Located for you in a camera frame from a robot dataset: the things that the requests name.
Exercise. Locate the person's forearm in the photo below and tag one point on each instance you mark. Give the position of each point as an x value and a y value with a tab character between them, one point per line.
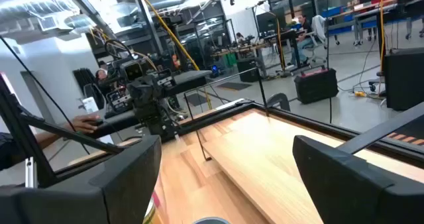
49	138

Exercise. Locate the person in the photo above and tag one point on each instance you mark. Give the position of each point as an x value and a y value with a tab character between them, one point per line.
303	35
101	75
240	37

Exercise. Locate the black floor mat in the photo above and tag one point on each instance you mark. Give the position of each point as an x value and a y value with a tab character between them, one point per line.
233	85

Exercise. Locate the peaches can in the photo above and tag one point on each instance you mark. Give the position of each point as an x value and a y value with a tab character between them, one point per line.
151	215

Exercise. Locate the black computer mouse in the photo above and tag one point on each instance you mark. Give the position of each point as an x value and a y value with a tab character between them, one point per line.
96	121

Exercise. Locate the black equipment cabinet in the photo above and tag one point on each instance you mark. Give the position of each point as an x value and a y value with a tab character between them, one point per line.
404	78

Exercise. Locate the black rig frame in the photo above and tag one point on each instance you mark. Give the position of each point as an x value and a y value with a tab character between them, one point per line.
20	131

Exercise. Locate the black desk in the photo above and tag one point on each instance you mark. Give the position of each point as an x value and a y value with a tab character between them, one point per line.
189	79

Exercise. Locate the person's hand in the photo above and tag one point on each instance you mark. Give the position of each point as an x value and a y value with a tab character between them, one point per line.
83	124

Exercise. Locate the yellow pole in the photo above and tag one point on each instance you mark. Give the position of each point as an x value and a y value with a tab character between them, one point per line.
382	25

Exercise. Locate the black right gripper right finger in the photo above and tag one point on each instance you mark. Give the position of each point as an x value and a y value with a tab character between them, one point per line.
348	191

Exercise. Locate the grey curved cover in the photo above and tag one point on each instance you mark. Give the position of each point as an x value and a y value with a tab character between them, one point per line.
279	100

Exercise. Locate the black metal frame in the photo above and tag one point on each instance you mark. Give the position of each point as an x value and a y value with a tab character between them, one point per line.
265	157

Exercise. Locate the white jacket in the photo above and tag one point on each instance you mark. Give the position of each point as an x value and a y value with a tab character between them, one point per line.
318	26

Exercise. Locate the cherries can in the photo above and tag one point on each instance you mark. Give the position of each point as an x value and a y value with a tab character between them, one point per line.
212	221

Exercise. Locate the black case with red top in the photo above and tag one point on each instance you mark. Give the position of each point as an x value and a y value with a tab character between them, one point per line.
316	85

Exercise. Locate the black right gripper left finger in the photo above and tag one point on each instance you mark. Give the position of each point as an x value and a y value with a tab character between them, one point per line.
116	191

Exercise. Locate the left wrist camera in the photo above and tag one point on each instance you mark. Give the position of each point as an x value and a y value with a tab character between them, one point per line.
133	71

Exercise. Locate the wooden workbench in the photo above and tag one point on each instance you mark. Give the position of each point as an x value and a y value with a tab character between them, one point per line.
245	48

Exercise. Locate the silver aluminium profile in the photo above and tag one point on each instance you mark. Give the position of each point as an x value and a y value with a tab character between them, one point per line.
30	172

